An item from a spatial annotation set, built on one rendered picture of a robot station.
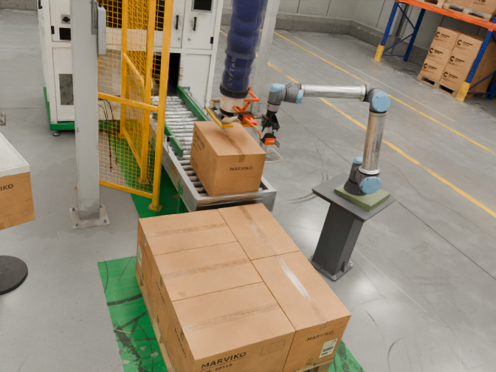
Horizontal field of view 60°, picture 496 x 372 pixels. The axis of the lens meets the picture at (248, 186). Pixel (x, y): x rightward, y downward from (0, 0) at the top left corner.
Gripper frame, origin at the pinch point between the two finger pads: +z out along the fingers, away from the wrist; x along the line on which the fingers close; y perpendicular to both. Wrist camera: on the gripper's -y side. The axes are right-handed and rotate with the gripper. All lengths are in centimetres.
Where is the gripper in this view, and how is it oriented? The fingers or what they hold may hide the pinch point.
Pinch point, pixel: (268, 137)
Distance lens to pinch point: 293.8
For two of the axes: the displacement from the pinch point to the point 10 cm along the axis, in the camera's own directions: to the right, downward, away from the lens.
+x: -8.9, 0.9, -4.5
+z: -1.7, 8.4, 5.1
